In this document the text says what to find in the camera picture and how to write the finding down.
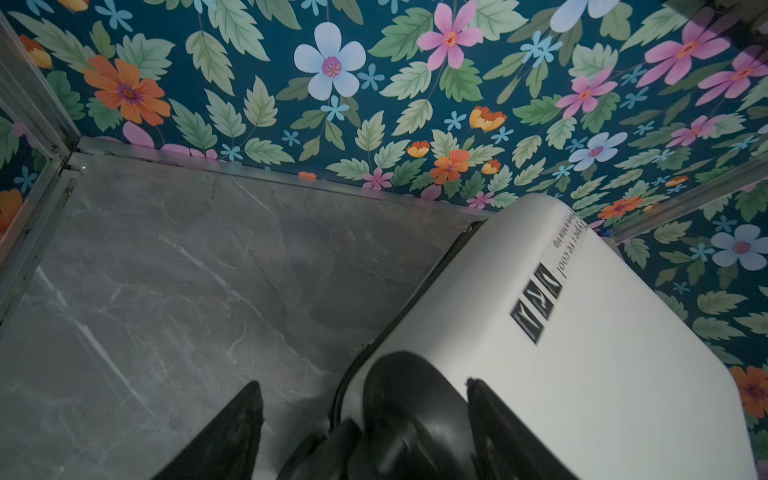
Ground white black suitcase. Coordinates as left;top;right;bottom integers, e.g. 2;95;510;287
280;194;758;479

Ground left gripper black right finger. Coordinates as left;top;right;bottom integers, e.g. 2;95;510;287
467;379;575;479

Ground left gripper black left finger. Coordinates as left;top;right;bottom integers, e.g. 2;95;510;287
154;381;264;480

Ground aluminium frame bar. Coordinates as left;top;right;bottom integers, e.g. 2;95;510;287
609;153;767;245

